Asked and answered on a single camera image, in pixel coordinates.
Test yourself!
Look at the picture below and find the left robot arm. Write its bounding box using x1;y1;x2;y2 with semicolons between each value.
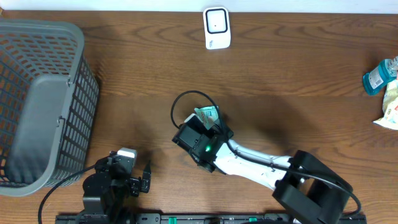
75;152;152;224

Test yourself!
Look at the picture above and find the teal wet wipes pack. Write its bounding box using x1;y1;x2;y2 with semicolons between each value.
194;106;218;129

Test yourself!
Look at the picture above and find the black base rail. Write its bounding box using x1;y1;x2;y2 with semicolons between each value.
55;213;367;224

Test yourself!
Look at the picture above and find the white barcode scanner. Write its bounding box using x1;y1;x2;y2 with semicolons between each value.
203;6;231;50

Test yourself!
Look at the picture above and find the teal mouthwash bottle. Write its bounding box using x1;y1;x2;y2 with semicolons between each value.
363;57;397;96

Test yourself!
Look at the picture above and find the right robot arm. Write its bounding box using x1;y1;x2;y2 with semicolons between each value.
174;114;355;223

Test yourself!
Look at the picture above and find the yellow snack bag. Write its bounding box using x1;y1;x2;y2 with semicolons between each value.
373;80;398;131

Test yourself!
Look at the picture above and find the grey plastic basket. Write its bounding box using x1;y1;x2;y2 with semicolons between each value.
1;19;99;197

